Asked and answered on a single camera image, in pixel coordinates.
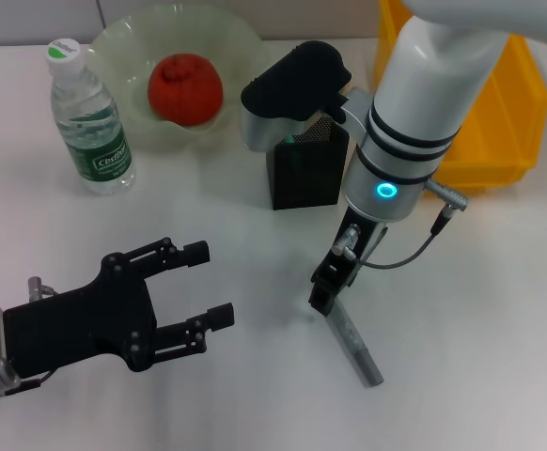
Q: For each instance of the clear green-label water bottle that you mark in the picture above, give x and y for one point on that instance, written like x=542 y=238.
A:
x=95 y=141

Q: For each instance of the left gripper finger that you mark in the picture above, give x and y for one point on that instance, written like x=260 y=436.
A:
x=196 y=253
x=221 y=315

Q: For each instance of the yellow plastic storage bin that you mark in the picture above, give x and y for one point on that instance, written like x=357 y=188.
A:
x=513 y=117

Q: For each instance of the black mesh pen holder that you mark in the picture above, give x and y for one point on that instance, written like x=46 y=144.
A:
x=306 y=178

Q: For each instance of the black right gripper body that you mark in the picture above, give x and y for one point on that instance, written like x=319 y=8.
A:
x=353 y=268

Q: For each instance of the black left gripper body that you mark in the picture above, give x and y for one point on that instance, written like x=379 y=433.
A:
x=81 y=329

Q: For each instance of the gray marker pen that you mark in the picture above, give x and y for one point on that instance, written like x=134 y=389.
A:
x=358 y=347

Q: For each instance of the pale green glass fruit plate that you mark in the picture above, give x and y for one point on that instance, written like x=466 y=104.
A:
x=240 y=51

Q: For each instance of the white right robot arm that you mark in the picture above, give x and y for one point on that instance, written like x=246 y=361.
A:
x=419 y=94

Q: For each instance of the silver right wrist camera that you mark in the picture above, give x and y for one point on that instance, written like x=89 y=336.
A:
x=297 y=80

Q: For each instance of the red tomato-like fruit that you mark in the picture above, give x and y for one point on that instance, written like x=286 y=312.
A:
x=186 y=89

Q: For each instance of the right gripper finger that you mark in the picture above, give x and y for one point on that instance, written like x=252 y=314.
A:
x=323 y=296

